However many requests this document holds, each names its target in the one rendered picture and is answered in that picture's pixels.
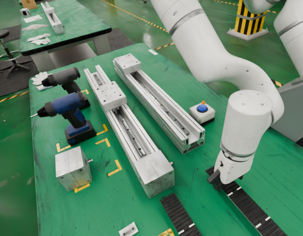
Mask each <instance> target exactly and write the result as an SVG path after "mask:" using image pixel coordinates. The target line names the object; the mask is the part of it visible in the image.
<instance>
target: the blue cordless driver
mask: <svg viewBox="0 0 303 236"><path fill-rule="evenodd" d="M84 103H85V101H84V98H83V96H82V94H81V92H79V91H78V93H75V92H74V93H71V94H68V95H65V96H63V97H60V98H57V99H55V100H52V102H48V103H45V105H44V106H43V107H42V108H40V109H38V110H37V114H35V115H33V116H30V117H31V118H32V117H35V116H37V115H38V116H39V117H41V118H42V117H48V116H50V117H54V116H56V115H57V114H59V115H60V114H61V115H62V116H63V117H64V119H68V121H69V122H70V123H71V125H69V126H67V127H66V129H65V136H66V140H67V143H68V144H69V145H70V146H71V147H72V146H75V145H77V144H79V143H81V142H84V141H86V140H88V139H90V138H92V137H94V136H96V133H95V130H94V128H93V126H92V124H91V122H90V120H87V119H85V116H84V115H83V114H82V112H81V111H80V109H79V108H78V107H80V106H81V104H83V105H84Z"/></svg>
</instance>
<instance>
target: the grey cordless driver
mask: <svg viewBox="0 0 303 236"><path fill-rule="evenodd" d="M77 78H80V73H79V71H78V69H77V67H74V68H73V67H71V68H68V69H65V70H62V71H59V72H56V73H54V74H50V75H48V76H47V78H45V79H44V80H42V81H41V83H42V84H39V85H36V86H37V87H38V86H41V85H43V86H44V87H49V86H52V87H55V86H57V85H58V84H59V85H61V87H62V88H63V89H64V90H66V91H67V93H68V94H71V93H74V92H75V93H78V91H79V92H80V91H81V89H80V88H79V86H78V85H77V83H76V81H73V80H76V79H77ZM81 94H82V96H83V98H84V101H85V103H84V105H83V104H81V106H80V107H78V108H79V109H80V110H82V109H85V108H87V107H90V103H89V101H88V98H87V97H86V95H85V94H83V93H82V92H81Z"/></svg>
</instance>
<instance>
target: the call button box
mask: <svg viewBox="0 0 303 236"><path fill-rule="evenodd" d="M201 104H202V103H200V104H198V105H201ZM198 105H195V106H193V107H191V108H189V115H190V116H191V117H192V118H193V119H194V120H195V121H196V122H197V123H198V124H199V125H201V126H202V127H203V126H205V125H207V124H209V123H211V122H213V121H214V119H215V118H214V117H215V110H214V109H212V108H211V107H210V106H209V105H207V104H206V103H205V104H204V105H206V106H207V110H206V111H199V110H198V109H197V107H198Z"/></svg>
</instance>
